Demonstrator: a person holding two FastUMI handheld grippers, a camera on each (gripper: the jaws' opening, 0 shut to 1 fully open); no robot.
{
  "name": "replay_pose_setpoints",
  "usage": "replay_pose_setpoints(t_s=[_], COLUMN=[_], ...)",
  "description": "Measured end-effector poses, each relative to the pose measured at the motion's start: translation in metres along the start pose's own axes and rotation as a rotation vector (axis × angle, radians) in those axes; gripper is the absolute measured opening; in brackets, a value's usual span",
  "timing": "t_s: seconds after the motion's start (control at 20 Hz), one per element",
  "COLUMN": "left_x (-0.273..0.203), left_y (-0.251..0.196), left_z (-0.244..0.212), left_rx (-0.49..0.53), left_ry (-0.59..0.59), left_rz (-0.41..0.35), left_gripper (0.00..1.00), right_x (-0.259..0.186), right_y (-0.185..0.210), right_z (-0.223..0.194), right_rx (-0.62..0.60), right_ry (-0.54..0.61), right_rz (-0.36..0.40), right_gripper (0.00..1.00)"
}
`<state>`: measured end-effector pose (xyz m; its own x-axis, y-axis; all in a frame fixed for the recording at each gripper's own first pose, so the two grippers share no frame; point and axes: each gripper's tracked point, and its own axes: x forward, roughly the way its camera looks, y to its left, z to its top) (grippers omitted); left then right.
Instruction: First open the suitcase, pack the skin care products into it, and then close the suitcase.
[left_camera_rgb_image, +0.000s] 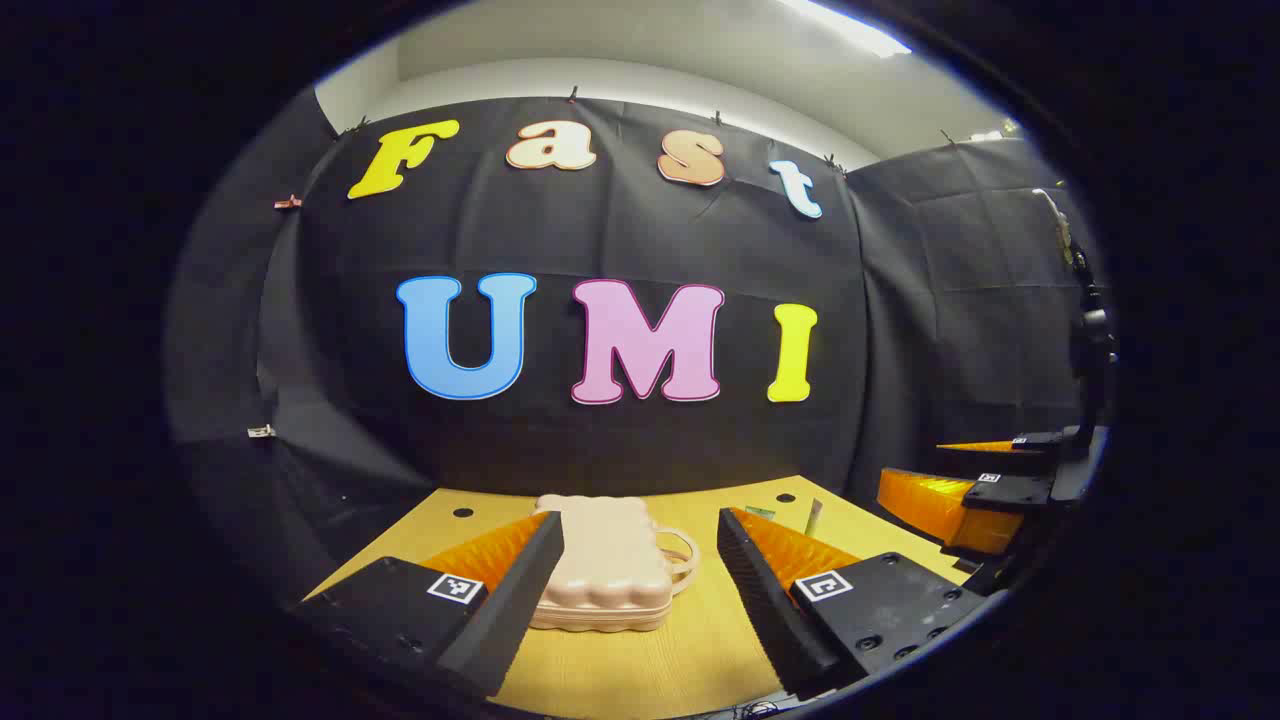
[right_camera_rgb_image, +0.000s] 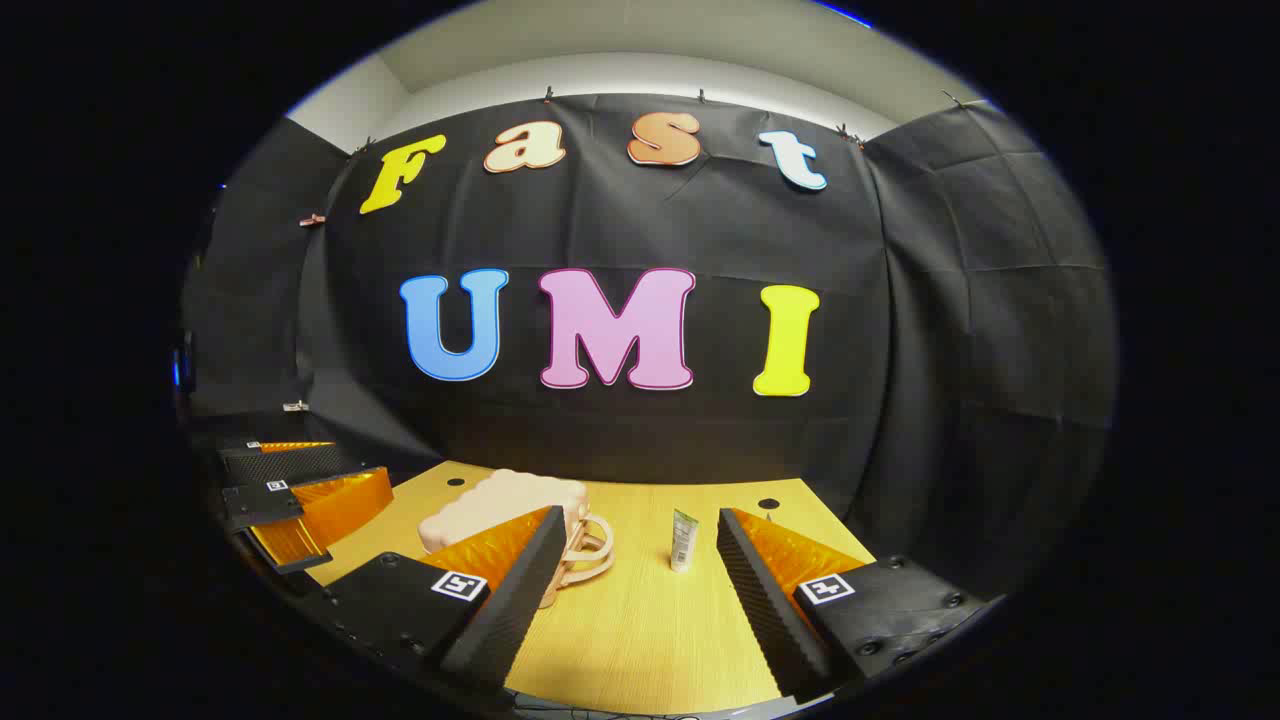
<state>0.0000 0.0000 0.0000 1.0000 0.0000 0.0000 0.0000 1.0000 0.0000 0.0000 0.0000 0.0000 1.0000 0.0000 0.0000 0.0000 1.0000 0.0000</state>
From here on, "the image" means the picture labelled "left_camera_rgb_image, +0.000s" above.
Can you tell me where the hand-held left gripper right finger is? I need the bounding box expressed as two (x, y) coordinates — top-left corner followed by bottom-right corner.
(716, 507), (988, 700)

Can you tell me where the black backdrop cloth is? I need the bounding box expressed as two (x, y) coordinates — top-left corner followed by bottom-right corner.
(165, 88), (1111, 601)

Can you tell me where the pink hard-shell suitcase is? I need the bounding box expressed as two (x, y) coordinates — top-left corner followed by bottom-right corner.
(528, 493), (701, 633)

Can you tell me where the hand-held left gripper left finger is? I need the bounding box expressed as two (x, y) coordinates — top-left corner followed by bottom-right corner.
(293, 510), (564, 698)

